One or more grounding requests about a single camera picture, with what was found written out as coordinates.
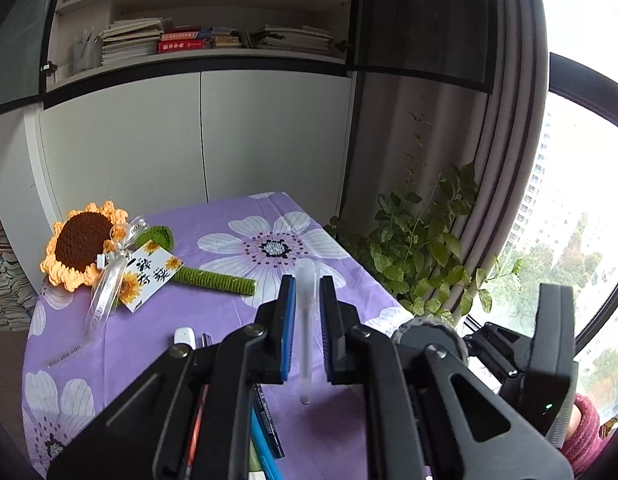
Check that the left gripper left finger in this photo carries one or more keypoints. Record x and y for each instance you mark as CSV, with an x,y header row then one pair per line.
x,y
143,433

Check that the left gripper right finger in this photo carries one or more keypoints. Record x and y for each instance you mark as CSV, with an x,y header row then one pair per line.
x,y
427,416

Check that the black marker pen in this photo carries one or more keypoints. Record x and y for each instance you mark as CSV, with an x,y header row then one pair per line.
x,y
267,423

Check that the blue pen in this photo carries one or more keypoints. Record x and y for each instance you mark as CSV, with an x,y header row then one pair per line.
x,y
267,461

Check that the clear frosted pen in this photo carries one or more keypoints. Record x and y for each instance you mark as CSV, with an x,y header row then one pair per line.
x,y
306,288

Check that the right hand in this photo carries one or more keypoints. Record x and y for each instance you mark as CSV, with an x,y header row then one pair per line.
x,y
583,443

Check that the red pen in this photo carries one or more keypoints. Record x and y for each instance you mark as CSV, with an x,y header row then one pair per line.
x,y
197,423

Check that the purple floral tablecloth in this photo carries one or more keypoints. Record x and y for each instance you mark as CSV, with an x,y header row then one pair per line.
x,y
65,382

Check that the sunflower gift card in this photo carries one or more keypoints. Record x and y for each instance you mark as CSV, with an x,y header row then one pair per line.
x,y
150,268

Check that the green potted plant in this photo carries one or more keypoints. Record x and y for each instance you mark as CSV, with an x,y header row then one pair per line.
x,y
407,238

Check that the translucent printed ribbon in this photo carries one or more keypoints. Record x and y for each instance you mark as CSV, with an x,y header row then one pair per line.
x,y
105,292

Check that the crochet sunflower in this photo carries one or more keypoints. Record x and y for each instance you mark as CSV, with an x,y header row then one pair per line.
x,y
77,241

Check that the stack of books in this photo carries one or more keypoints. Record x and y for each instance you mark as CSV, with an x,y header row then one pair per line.
x,y
17,297

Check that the white bookshelf cabinet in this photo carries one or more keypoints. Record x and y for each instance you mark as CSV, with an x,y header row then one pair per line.
x,y
160,136

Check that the grey curtain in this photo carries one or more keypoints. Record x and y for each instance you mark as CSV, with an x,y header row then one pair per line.
x,y
505,134

